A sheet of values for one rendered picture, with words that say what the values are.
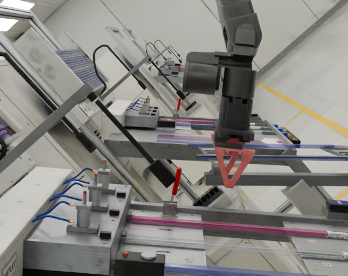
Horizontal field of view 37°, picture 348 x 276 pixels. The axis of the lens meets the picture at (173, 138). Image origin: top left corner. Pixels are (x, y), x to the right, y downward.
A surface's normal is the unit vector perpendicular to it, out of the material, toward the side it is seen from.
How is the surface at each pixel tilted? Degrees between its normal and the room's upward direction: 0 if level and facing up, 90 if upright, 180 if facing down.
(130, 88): 90
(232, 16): 73
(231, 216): 90
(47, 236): 46
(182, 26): 90
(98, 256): 90
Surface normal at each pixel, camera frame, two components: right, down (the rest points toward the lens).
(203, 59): -0.04, -0.16
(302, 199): 0.07, 0.11
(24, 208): 0.07, -0.98
